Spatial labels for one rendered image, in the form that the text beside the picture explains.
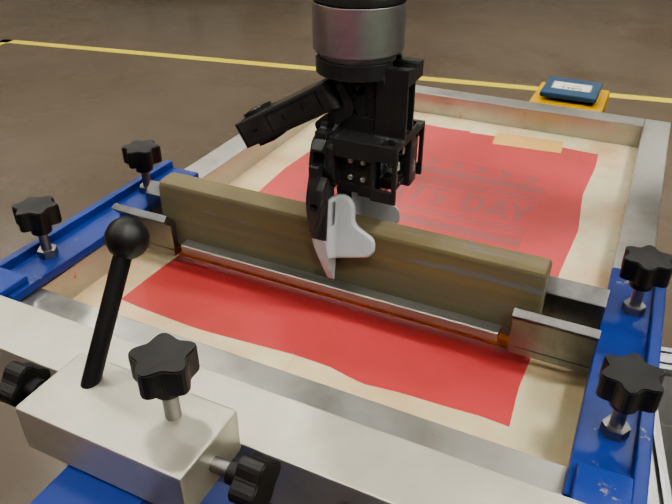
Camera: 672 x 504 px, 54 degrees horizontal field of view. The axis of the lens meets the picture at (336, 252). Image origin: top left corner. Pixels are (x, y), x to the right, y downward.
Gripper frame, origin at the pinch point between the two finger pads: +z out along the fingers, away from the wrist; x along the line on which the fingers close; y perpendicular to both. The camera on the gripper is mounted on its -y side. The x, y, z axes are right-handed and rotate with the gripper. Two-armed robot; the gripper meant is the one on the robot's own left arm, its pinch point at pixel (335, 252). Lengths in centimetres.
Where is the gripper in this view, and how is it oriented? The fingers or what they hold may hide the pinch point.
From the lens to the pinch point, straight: 65.6
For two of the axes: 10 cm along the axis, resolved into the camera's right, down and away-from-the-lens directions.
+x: 4.3, -4.9, 7.6
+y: 9.0, 2.3, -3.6
